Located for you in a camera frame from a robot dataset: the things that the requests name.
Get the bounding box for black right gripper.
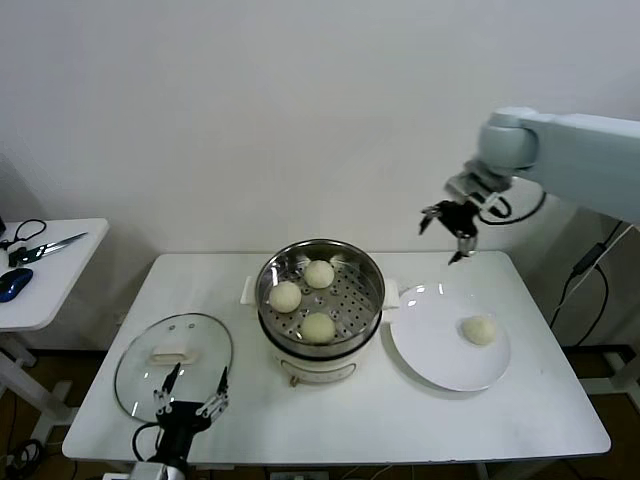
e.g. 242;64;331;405
418;198;480;266

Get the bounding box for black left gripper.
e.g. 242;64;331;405
152;362;230;465

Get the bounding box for glass lid with white handle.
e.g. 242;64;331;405
113;313;235;424

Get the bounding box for white steamed baozi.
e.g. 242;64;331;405
460;315;497;346
300;312;337;345
304;259;336;290
269;281;303;313

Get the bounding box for perforated steel steamer basket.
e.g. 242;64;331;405
241;239;400;351

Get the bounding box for white round plate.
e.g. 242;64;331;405
388;283;513;393

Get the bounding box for white electric cooker pot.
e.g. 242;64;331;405
258;304;384;389

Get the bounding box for white power strip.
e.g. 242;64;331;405
269;469;346;480

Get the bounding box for white side table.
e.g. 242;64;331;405
0;218;110;426

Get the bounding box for white shelf stand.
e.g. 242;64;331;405
579;219;640;400

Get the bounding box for blue computer mouse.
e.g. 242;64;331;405
0;268;34;304

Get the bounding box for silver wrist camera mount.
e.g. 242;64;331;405
444;169;506;206

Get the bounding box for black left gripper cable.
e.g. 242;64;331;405
131;422;162;462

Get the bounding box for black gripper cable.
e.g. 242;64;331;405
131;422;162;462
477;187;547;225

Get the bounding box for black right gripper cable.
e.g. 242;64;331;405
477;187;547;225

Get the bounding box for black cable with adapter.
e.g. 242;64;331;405
549;219;626;346

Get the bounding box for steel scissors with dark handles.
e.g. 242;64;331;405
7;232;89;267

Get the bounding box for black cord loop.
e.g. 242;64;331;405
13;219;48;245

